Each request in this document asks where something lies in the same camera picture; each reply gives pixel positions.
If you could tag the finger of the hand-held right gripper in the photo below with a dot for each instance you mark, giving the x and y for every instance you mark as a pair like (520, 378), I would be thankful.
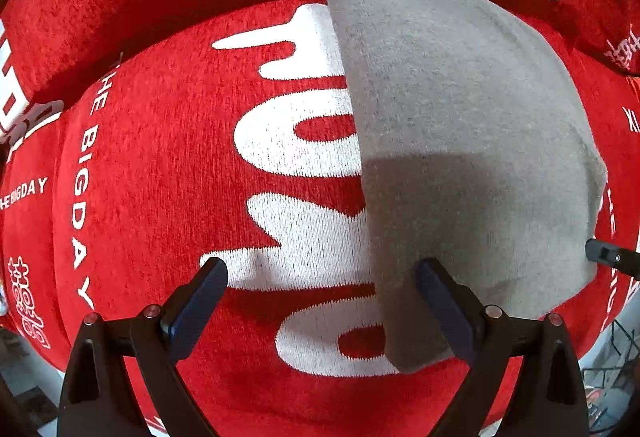
(612, 258)

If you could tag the grey knit garment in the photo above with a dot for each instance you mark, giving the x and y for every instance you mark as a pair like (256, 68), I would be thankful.
(450, 117)

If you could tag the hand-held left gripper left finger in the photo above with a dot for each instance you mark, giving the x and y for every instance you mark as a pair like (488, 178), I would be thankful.
(195, 312)

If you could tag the red printed blanket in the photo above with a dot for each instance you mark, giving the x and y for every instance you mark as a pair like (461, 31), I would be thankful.
(150, 167)

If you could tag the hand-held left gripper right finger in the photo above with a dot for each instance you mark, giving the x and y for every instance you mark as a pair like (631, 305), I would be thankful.
(447, 312)

